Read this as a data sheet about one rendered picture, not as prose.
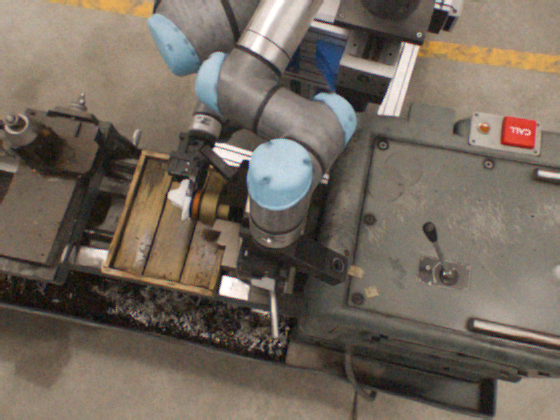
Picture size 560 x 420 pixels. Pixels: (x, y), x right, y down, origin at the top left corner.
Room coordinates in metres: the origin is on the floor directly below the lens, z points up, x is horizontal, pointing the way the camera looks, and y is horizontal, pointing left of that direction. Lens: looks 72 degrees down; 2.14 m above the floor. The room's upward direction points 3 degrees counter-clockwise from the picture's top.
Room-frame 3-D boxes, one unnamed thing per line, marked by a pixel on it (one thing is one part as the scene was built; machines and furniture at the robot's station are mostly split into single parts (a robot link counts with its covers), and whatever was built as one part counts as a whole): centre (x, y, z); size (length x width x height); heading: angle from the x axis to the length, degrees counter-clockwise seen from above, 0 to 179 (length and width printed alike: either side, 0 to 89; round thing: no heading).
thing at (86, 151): (0.56, 0.55, 0.99); 0.20 x 0.10 x 0.05; 75
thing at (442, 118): (0.47, -0.33, 1.24); 0.09 x 0.08 x 0.03; 75
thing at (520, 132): (0.43, -0.49, 1.26); 0.06 x 0.06 x 0.02; 75
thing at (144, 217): (0.40, 0.27, 0.89); 0.36 x 0.30 x 0.04; 165
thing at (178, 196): (0.39, 0.22, 1.10); 0.09 x 0.06 x 0.03; 164
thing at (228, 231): (0.26, 0.10, 1.09); 0.12 x 0.11 x 0.05; 165
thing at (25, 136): (0.57, 0.58, 1.13); 0.08 x 0.08 x 0.03
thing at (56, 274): (0.51, 0.65, 0.90); 0.47 x 0.30 x 0.06; 165
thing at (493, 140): (0.43, -0.47, 1.23); 0.13 x 0.08 x 0.05; 75
